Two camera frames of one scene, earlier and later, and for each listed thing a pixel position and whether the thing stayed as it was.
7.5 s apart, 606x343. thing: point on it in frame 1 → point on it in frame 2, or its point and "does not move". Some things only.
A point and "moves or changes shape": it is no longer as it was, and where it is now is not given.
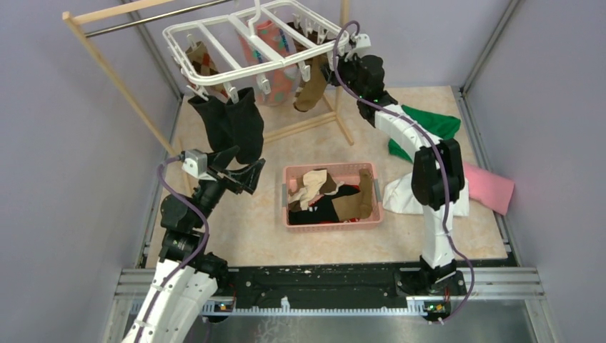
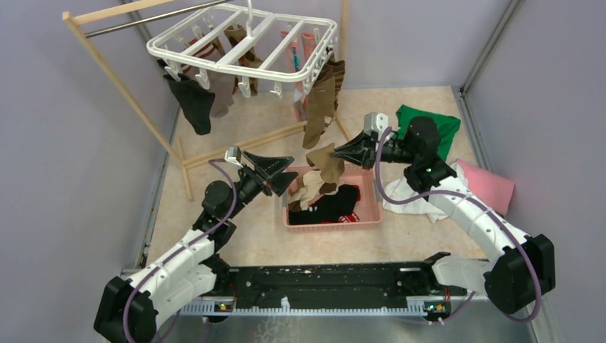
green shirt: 444,127 does not move
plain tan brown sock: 309,93 → 321,106
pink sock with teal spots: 281,83 → 299,53
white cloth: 399,196 does not move
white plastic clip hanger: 225,50 moves or changes shape
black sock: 214,111 → 194,100
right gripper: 342,63 → 360,150
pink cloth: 492,191 does not move
